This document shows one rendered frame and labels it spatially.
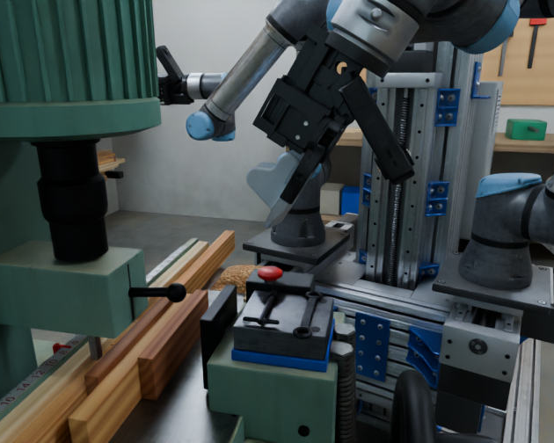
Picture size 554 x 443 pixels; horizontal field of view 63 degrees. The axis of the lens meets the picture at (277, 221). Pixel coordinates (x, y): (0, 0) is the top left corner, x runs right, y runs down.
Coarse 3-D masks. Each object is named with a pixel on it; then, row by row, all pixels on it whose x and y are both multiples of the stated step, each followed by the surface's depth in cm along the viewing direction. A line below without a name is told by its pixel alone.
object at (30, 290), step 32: (0, 256) 46; (32, 256) 46; (128, 256) 46; (0, 288) 45; (32, 288) 44; (64, 288) 43; (96, 288) 42; (128, 288) 45; (0, 320) 46; (32, 320) 45; (64, 320) 44; (96, 320) 43; (128, 320) 46
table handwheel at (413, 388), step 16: (400, 384) 48; (416, 384) 45; (400, 400) 55; (416, 400) 42; (432, 400) 44; (400, 416) 57; (416, 416) 41; (432, 416) 41; (400, 432) 58; (416, 432) 39; (432, 432) 39
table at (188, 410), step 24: (192, 360) 57; (168, 384) 53; (192, 384) 53; (144, 408) 49; (168, 408) 49; (192, 408) 49; (120, 432) 46; (144, 432) 46; (168, 432) 46; (192, 432) 46; (216, 432) 46; (240, 432) 47
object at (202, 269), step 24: (216, 240) 88; (192, 264) 77; (216, 264) 84; (192, 288) 73; (144, 312) 61; (120, 336) 55; (96, 360) 51; (72, 384) 47; (48, 408) 43; (72, 408) 44; (24, 432) 40; (48, 432) 41
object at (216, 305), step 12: (228, 288) 56; (216, 300) 53; (228, 300) 53; (216, 312) 50; (228, 312) 54; (204, 324) 49; (216, 324) 50; (228, 324) 54; (204, 336) 49; (216, 336) 50; (204, 348) 50; (204, 360) 50; (204, 372) 50; (204, 384) 51
